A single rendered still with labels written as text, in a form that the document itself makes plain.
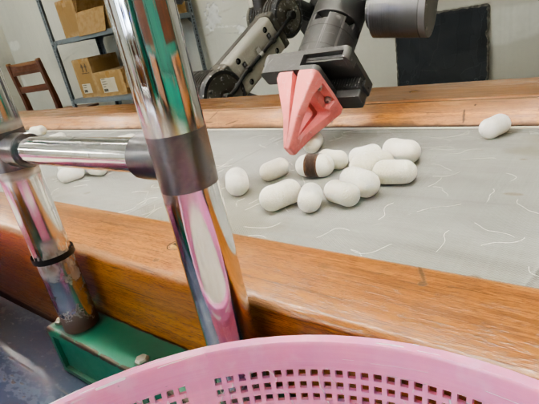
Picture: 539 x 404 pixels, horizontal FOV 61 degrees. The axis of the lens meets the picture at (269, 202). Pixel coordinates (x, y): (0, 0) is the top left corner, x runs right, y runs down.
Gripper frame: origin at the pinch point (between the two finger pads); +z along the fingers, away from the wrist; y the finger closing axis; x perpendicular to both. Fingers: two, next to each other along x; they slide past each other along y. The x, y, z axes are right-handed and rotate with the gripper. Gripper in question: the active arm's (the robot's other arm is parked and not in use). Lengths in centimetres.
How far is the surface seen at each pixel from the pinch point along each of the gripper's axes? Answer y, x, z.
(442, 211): 17.1, -3.2, 6.8
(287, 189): 5.9, -5.9, 7.5
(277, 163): 0.9, -2.3, 3.3
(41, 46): -416, 111, -164
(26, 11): -421, 87, -185
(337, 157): 5.9, -0.5, 1.5
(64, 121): -69, 10, -10
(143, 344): 4.5, -12.3, 21.4
